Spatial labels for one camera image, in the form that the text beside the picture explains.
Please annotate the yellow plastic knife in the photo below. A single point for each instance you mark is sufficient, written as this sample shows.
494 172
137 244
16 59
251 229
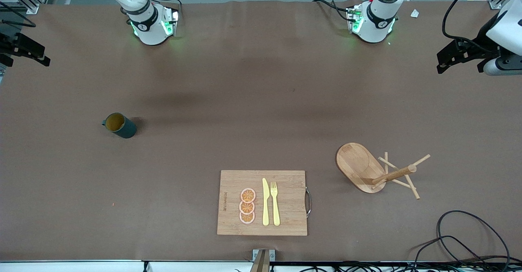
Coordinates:
266 206

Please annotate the brown table cover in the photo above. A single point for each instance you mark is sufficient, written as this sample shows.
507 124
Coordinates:
122 182

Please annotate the dark green cup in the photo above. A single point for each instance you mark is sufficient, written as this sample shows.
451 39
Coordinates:
126 130

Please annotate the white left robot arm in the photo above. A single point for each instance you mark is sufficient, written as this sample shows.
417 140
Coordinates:
377 23

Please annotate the white table edge rail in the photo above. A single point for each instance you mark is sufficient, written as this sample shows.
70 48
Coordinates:
81 267

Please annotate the wooden cup rack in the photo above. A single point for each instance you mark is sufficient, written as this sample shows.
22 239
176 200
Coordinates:
357 162

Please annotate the brown camera post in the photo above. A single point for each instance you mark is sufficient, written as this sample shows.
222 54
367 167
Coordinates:
261 264

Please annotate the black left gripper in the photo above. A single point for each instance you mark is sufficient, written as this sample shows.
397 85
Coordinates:
483 35

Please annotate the bamboo cutting board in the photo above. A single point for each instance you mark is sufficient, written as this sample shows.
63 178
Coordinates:
285 198

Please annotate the orange slice toy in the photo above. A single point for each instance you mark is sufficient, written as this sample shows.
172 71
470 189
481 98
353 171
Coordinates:
248 195

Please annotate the metal mounting bracket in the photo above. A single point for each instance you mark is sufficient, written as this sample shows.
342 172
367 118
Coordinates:
272 255

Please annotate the small white paper scrap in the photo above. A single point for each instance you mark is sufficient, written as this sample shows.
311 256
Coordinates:
414 13

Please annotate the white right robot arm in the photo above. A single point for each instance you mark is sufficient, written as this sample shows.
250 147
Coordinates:
149 31

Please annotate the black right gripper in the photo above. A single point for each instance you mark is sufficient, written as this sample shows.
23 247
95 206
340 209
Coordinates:
9 45

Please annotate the yellow plastic fork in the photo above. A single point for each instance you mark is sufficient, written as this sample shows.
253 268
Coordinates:
276 211

